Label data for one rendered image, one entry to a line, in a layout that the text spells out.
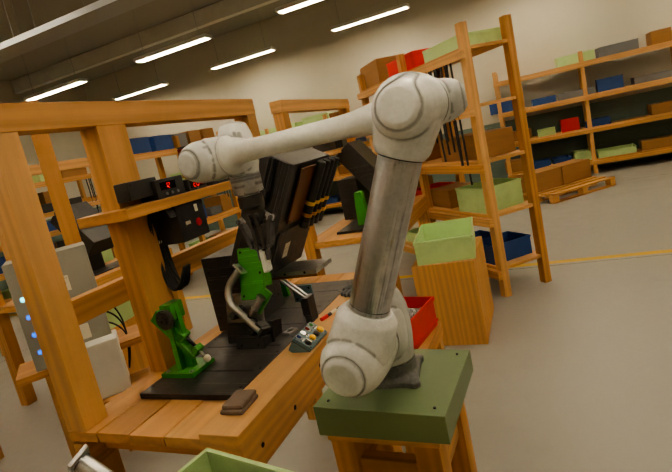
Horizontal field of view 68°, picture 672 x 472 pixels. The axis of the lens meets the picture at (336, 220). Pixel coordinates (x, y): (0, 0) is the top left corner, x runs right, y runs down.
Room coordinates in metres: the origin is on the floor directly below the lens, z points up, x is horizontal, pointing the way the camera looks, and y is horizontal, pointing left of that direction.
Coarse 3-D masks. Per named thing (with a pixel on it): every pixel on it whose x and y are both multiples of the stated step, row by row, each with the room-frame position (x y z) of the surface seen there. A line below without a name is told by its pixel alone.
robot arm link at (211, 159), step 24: (336, 120) 1.28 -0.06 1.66; (360, 120) 1.25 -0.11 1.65; (192, 144) 1.25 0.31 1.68; (216, 144) 1.26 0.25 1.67; (240, 144) 1.25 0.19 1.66; (264, 144) 1.24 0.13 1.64; (288, 144) 1.25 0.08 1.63; (312, 144) 1.28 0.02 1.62; (192, 168) 1.22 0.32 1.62; (216, 168) 1.25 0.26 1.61; (240, 168) 1.31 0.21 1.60
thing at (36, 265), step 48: (0, 144) 1.52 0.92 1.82; (96, 144) 1.85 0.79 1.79; (0, 192) 1.51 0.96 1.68; (48, 240) 1.56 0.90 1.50; (144, 240) 1.91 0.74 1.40; (48, 288) 1.52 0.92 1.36; (144, 288) 1.85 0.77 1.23; (48, 336) 1.51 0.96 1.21; (144, 336) 1.87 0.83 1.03; (96, 384) 1.57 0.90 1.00
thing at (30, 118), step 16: (0, 112) 1.54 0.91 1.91; (16, 112) 1.59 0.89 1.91; (32, 112) 1.64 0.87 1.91; (48, 112) 1.69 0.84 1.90; (64, 112) 1.74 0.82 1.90; (80, 112) 1.80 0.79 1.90; (96, 112) 1.86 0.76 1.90; (112, 112) 1.93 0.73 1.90; (128, 112) 2.00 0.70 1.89; (144, 112) 2.08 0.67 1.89; (160, 112) 2.16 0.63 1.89; (176, 112) 2.25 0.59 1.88; (192, 112) 2.35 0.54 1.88; (208, 112) 2.46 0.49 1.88; (224, 112) 2.58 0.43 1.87; (240, 112) 2.71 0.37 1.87; (0, 128) 1.53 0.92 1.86; (16, 128) 1.57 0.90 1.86; (32, 128) 1.62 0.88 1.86; (48, 128) 1.67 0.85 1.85; (64, 128) 1.73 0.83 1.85; (80, 128) 1.82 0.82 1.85
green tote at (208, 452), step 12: (204, 456) 1.09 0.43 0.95; (216, 456) 1.08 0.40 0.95; (228, 456) 1.06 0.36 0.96; (192, 468) 1.06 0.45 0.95; (204, 468) 1.09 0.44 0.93; (216, 468) 1.09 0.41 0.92; (228, 468) 1.06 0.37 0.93; (240, 468) 1.04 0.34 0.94; (252, 468) 1.01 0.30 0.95; (264, 468) 0.99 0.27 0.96; (276, 468) 0.97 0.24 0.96
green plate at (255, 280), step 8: (240, 248) 1.98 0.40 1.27; (248, 248) 1.96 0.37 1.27; (240, 256) 1.97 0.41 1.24; (248, 256) 1.96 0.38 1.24; (256, 256) 1.94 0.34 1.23; (240, 264) 1.97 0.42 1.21; (248, 264) 1.95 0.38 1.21; (256, 264) 1.93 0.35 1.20; (248, 272) 1.94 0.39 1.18; (256, 272) 1.93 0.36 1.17; (240, 280) 1.95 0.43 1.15; (248, 280) 1.94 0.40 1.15; (256, 280) 1.92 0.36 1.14; (264, 280) 1.91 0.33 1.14; (248, 288) 1.93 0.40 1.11; (256, 288) 1.91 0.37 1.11; (248, 296) 1.93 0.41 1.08; (256, 296) 1.91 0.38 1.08
